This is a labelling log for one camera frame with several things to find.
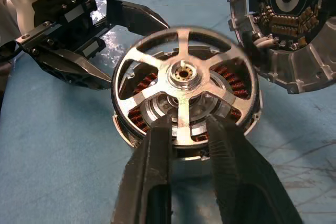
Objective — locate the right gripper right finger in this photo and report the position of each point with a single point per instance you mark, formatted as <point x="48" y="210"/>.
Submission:
<point x="241" y="182"/>

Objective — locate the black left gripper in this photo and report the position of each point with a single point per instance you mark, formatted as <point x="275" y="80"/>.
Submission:
<point x="65" y="24"/>

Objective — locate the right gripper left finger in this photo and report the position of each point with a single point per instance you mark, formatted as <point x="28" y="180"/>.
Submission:
<point x="149" y="182"/>

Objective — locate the motor stator with copper windings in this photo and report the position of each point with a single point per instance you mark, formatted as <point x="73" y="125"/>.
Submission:
<point x="236" y="83"/>

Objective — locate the motor end cover with circuit board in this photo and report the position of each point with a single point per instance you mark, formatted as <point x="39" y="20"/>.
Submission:
<point x="309" y="61"/>

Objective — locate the blue plastic table cover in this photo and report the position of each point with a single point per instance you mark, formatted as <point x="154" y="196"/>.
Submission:
<point x="52" y="155"/>

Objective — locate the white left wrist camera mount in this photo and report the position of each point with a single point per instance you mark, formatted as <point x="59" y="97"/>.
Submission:
<point x="10" y="11"/>

